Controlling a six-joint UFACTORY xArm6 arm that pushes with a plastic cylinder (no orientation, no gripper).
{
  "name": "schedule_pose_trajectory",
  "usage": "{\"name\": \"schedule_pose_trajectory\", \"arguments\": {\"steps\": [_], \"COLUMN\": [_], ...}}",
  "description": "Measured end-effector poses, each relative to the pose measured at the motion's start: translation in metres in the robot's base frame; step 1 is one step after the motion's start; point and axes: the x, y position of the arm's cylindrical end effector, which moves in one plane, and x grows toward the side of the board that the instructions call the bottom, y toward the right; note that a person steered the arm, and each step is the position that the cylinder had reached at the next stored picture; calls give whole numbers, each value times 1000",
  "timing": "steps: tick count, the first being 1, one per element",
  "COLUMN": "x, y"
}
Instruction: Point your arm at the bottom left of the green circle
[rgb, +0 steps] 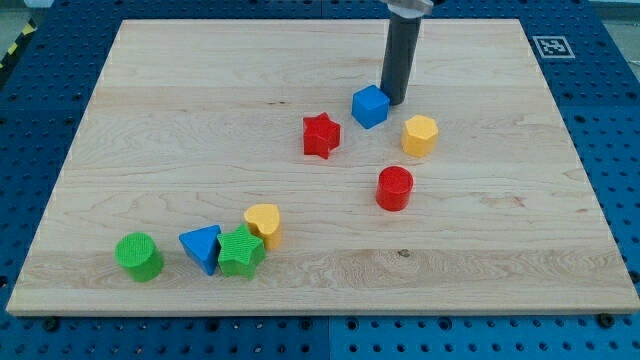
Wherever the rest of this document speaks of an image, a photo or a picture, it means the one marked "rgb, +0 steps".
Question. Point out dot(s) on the red star block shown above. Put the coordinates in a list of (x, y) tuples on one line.
[(320, 135)]

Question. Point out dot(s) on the yellow heart block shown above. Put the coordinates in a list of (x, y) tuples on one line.
[(264, 221)]

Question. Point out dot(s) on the red cylinder block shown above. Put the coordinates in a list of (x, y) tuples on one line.
[(394, 187)]

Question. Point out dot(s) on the blue cube block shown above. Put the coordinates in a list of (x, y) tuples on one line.
[(370, 106)]

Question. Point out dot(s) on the light wooden board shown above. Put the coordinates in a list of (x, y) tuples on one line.
[(192, 122)]

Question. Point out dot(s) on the green star block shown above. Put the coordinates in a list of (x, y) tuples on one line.
[(241, 252)]

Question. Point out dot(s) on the yellow hexagon block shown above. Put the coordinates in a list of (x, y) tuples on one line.
[(419, 135)]

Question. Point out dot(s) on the blue triangle block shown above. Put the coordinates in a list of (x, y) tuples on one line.
[(202, 247)]

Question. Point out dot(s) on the green cylinder block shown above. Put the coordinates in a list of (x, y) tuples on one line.
[(136, 253)]

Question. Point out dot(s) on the white fiducial marker tag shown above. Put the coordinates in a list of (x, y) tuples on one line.
[(553, 47)]

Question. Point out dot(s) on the black yellow hazard tape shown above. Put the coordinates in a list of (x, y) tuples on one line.
[(14, 51)]

